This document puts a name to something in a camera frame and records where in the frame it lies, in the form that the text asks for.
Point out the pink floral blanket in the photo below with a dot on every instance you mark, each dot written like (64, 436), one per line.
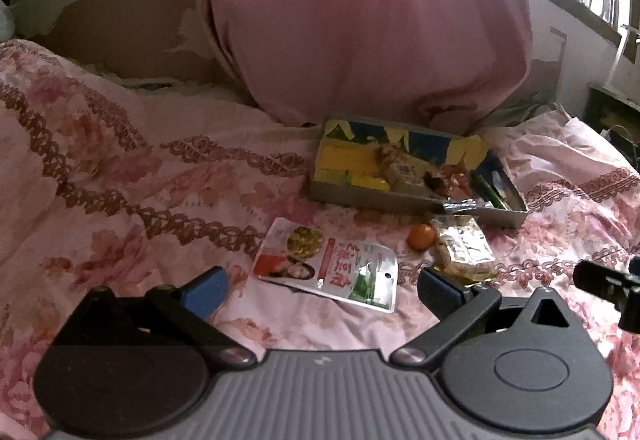
(150, 180)

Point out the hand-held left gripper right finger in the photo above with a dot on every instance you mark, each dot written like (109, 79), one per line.
(436, 287)

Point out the red snack packet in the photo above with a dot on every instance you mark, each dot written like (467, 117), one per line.
(455, 181)

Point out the silver foil snack wrapper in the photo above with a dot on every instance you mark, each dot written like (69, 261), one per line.
(465, 206)

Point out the rice cracker packet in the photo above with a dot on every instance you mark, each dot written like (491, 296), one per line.
(407, 174)

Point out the green stick snack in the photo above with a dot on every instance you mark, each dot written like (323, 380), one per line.
(492, 194)

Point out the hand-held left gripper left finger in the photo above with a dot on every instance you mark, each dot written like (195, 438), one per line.
(206, 291)

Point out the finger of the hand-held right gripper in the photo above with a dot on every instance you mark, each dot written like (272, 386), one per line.
(600, 277)

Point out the shallow printed cardboard box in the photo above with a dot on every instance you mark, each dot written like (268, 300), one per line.
(415, 210)

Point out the yellow green snack packet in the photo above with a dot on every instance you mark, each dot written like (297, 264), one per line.
(362, 181)

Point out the dark wooden desk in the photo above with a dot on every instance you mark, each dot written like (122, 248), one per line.
(615, 114)

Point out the white desk lamp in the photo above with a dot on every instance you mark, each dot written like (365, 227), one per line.
(619, 59)

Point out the small orange tangerine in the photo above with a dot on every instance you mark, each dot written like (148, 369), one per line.
(421, 237)

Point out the white snack packet with portrait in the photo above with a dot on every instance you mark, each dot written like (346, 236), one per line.
(330, 265)

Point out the pink hanging cloth bundle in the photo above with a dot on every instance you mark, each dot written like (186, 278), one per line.
(360, 19)

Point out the clear yellowish cracker packet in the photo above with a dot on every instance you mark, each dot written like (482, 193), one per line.
(465, 247)

